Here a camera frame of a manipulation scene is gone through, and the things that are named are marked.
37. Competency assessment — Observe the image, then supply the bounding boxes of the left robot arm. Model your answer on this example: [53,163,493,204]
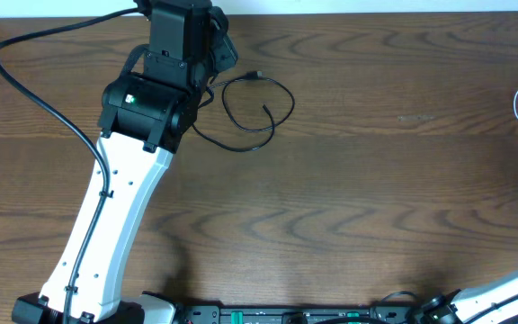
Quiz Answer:
[12,1,238,323]

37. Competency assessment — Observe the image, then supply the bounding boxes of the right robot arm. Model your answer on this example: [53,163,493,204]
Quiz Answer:
[410,270,518,324]

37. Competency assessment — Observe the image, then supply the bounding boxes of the left camera black cable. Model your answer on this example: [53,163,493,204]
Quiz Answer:
[0,7,141,324]

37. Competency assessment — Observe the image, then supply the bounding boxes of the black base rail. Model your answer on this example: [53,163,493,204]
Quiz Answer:
[172,305,415,324]

